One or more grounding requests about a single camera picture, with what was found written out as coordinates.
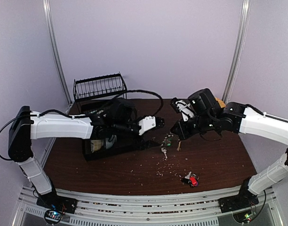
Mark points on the key bunch with red tag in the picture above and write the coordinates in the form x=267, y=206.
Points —
x=191, y=179

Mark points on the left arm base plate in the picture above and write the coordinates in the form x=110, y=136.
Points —
x=59, y=203

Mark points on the yellow round plate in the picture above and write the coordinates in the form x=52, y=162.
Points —
x=221, y=102

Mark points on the black tray with dishes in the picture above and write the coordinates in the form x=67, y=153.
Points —
x=115, y=130

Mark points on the keyring with green tag keys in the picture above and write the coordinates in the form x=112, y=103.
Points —
x=167, y=140

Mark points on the left round circuit board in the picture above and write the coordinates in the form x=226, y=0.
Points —
x=53, y=217

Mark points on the silver key with ring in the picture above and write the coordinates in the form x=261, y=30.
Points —
x=178, y=145

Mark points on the left aluminium corner post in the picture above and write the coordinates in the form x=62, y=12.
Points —
x=56, y=56

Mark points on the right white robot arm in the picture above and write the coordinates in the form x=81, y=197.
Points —
x=201, y=113

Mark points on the right round circuit board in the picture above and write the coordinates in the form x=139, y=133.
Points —
x=244, y=217

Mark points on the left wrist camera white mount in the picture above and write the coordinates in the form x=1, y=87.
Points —
x=146, y=124

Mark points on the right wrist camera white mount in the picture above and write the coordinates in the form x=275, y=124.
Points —
x=180, y=106

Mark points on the aluminium rail frame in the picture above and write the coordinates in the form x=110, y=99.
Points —
x=192, y=209

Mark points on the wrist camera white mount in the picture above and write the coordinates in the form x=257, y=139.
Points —
x=146, y=124
x=180, y=106

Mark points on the round circuit board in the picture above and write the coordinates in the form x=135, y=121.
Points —
x=53, y=217
x=244, y=217

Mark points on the right aluminium corner post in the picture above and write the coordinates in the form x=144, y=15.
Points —
x=240, y=42

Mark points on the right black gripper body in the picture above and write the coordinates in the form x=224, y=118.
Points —
x=180, y=129

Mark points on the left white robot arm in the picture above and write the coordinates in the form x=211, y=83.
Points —
x=29, y=125

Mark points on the aluminium corner post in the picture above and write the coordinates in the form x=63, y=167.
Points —
x=240, y=42
x=56, y=56

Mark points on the black wire dish rack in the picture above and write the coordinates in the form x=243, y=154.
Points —
x=98, y=87

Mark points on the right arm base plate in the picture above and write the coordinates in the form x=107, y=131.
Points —
x=233, y=203

